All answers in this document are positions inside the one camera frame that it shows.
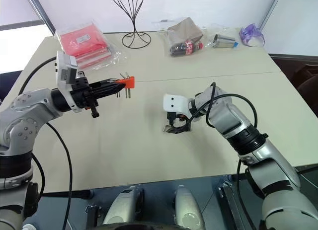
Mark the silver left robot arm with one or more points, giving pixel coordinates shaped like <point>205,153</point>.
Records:
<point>24,108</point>

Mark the grey metal frame post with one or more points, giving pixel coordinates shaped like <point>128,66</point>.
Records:
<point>41,14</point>
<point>270,9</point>

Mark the brown paper bag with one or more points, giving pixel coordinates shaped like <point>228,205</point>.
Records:
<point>186,31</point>

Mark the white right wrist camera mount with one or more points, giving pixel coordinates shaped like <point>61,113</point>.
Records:
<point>174,102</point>

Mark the red packet stack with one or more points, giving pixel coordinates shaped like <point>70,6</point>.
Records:
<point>84,47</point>

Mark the orange hex key holder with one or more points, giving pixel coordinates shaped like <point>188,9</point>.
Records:
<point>130,82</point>

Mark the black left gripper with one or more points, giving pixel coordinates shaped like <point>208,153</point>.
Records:
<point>83,92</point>

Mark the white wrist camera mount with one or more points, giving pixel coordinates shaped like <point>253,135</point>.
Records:
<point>174,102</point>
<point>65,73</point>

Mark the silver metal cup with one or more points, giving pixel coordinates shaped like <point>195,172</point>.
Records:
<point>223,41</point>

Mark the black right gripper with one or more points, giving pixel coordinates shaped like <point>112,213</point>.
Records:
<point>174,117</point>

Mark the metal can in plastic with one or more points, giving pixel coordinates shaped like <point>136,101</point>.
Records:
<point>211,31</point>

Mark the large silver hex key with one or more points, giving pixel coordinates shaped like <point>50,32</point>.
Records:
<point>126,93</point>
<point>129,93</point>

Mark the purple plastic bag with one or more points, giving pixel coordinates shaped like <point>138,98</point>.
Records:
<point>248,32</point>

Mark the grey metal bracket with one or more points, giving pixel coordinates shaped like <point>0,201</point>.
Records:
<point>231,205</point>

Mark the cola bottle red label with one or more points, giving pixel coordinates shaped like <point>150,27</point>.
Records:
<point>186,48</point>

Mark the dark blue seat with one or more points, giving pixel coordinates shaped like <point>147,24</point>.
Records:
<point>8,83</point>

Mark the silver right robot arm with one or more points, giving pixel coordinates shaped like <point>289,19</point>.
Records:
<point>273,170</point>

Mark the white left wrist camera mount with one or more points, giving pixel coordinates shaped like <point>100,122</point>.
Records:
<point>65,73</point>

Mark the silver rounded robot leg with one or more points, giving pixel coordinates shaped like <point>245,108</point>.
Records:
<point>187,207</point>
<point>123,205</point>

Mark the dark maroon chair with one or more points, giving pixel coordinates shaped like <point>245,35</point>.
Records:
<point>298,73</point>

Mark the clear bag with bottle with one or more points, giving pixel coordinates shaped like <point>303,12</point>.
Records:
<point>162,33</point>

